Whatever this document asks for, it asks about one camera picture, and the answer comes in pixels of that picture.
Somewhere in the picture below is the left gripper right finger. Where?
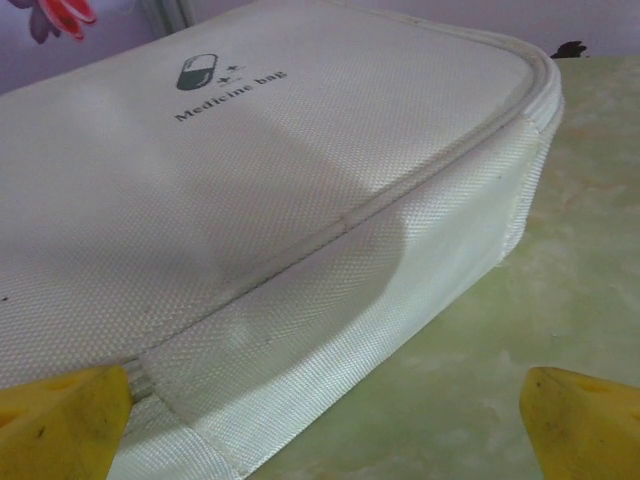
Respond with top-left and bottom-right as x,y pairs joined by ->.
517,366 -> 640,480

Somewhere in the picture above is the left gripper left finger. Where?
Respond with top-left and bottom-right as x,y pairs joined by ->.
0,364 -> 135,480

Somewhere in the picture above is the white plastic lidded box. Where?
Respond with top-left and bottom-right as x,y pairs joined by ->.
0,8 -> 565,480

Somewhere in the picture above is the aluminium corner post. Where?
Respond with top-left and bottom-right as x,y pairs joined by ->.
144,0 -> 196,35

